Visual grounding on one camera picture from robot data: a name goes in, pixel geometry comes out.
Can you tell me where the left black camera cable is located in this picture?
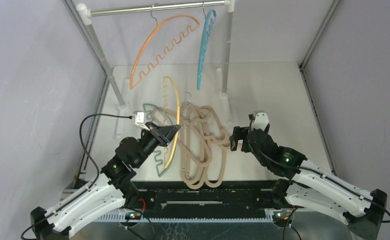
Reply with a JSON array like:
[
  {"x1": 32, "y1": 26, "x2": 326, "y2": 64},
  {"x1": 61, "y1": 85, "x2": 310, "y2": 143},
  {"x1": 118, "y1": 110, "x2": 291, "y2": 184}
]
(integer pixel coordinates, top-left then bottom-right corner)
[{"x1": 20, "y1": 113, "x2": 133, "y2": 240}]

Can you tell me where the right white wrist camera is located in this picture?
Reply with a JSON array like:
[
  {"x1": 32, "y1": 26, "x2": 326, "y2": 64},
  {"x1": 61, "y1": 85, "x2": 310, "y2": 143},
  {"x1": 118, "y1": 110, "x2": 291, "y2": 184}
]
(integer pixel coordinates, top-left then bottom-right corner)
[{"x1": 249, "y1": 111, "x2": 269, "y2": 132}]

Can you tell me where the orange wire hanger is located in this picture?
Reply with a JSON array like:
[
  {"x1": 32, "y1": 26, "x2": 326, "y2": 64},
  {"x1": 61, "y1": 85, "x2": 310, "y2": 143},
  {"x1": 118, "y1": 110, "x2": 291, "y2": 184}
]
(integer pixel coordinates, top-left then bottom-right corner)
[{"x1": 129, "y1": 13, "x2": 200, "y2": 90}]

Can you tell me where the beige plastic hanger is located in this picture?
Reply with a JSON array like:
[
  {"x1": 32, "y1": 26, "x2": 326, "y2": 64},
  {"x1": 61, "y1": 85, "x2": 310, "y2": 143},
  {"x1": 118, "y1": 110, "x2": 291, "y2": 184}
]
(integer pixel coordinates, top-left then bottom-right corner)
[
  {"x1": 184, "y1": 105, "x2": 228, "y2": 188},
  {"x1": 177, "y1": 138, "x2": 206, "y2": 189},
  {"x1": 199, "y1": 105, "x2": 231, "y2": 151}
]

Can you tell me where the black camera cable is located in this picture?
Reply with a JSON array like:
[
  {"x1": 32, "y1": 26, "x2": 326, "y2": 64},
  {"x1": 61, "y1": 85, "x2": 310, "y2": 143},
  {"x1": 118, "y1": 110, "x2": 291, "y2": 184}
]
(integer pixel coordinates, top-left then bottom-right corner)
[
  {"x1": 20, "y1": 113, "x2": 133, "y2": 240},
  {"x1": 246, "y1": 115, "x2": 390, "y2": 224}
]

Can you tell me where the yellow wire hanger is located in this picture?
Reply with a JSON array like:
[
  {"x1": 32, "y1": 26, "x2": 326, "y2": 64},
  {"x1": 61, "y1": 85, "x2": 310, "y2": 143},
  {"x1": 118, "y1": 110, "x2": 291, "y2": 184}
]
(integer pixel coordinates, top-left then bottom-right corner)
[{"x1": 162, "y1": 75, "x2": 192, "y2": 171}]

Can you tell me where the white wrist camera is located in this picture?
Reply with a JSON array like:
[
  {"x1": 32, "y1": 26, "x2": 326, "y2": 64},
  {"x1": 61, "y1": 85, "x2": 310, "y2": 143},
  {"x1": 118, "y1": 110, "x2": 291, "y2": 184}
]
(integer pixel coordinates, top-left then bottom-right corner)
[
  {"x1": 131, "y1": 110, "x2": 149, "y2": 130},
  {"x1": 249, "y1": 111, "x2": 269, "y2": 132}
]

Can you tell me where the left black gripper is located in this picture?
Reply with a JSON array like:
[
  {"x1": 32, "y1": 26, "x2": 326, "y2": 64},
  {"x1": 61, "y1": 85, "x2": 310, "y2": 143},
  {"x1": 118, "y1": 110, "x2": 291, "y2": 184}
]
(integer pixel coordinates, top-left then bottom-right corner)
[{"x1": 134, "y1": 122, "x2": 180, "y2": 168}]

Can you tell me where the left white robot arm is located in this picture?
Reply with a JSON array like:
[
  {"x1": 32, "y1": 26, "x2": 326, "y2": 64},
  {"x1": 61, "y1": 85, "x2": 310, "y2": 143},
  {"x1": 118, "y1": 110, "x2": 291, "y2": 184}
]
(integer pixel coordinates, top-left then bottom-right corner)
[{"x1": 30, "y1": 122, "x2": 180, "y2": 240}]

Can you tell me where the right black camera cable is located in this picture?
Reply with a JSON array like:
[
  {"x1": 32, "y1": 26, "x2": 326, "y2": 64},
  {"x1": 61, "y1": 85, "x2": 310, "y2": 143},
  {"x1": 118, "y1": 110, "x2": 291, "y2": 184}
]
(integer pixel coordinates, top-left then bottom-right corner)
[{"x1": 246, "y1": 115, "x2": 390, "y2": 224}]

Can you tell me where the blue wire hanger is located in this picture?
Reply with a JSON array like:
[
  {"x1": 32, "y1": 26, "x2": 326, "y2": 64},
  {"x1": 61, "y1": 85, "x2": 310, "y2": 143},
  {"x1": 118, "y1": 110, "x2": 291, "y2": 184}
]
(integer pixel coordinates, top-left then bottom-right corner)
[{"x1": 196, "y1": 9, "x2": 217, "y2": 91}]

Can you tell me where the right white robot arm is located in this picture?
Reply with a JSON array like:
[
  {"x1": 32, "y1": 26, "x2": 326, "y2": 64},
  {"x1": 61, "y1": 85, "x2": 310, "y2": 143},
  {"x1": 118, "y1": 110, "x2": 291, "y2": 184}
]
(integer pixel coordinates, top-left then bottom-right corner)
[{"x1": 229, "y1": 126, "x2": 387, "y2": 240}]

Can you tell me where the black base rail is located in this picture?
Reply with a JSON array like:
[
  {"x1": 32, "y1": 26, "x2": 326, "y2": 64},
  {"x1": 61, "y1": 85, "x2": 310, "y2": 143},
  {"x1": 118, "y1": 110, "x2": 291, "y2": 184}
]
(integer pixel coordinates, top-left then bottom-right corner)
[{"x1": 72, "y1": 180, "x2": 341, "y2": 220}]

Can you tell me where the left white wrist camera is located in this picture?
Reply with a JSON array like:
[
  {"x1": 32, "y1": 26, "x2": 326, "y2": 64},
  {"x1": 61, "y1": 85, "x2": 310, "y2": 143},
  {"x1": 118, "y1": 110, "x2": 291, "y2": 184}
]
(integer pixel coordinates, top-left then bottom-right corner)
[{"x1": 131, "y1": 110, "x2": 149, "y2": 130}]

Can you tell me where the white clothes rack frame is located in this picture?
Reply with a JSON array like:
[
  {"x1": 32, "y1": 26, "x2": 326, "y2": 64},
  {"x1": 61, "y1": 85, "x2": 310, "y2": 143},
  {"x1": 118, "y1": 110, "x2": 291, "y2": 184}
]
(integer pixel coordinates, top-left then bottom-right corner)
[{"x1": 75, "y1": 0, "x2": 236, "y2": 123}]

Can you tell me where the green wire hanger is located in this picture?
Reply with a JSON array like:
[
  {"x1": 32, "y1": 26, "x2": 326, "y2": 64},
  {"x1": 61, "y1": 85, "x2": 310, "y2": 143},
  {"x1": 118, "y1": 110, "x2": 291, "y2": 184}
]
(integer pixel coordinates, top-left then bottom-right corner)
[{"x1": 142, "y1": 103, "x2": 173, "y2": 178}]

